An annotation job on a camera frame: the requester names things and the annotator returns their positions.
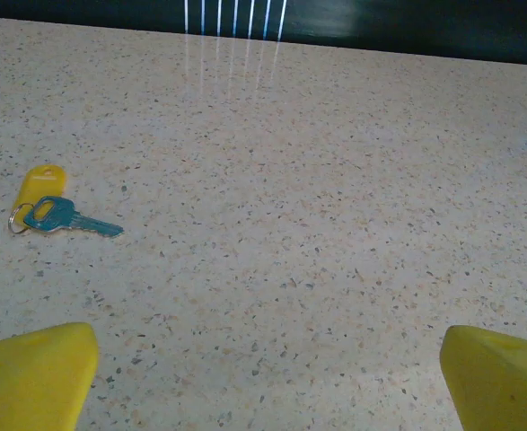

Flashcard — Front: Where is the yellow plastic key tag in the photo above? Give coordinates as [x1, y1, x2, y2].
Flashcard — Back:
[10, 163, 68, 215]

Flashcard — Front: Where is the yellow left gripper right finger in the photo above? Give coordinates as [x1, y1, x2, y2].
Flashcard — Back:
[438, 325, 527, 431]

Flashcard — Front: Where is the small silver tag ring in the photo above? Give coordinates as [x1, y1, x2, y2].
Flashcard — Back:
[6, 202, 36, 235]

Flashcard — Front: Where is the teal metal key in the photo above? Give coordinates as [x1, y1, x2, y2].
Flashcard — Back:
[22, 195, 126, 238]

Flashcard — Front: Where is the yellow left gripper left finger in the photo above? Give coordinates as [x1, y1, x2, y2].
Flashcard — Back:
[0, 321, 101, 431]

